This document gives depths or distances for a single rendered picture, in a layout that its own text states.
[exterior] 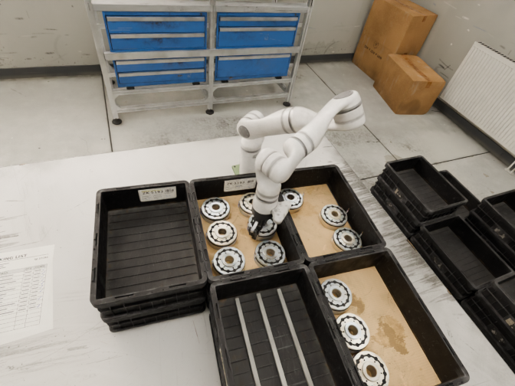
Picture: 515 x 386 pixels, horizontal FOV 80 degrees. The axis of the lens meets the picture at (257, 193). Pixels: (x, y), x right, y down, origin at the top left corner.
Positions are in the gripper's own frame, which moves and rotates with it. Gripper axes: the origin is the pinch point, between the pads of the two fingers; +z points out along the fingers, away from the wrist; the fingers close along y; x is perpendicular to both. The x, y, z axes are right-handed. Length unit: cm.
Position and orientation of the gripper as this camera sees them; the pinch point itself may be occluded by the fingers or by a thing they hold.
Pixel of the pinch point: (258, 230)
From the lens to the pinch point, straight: 107.2
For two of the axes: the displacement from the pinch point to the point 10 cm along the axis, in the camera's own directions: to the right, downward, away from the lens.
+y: -4.7, 6.1, -6.3
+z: -1.3, 6.6, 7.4
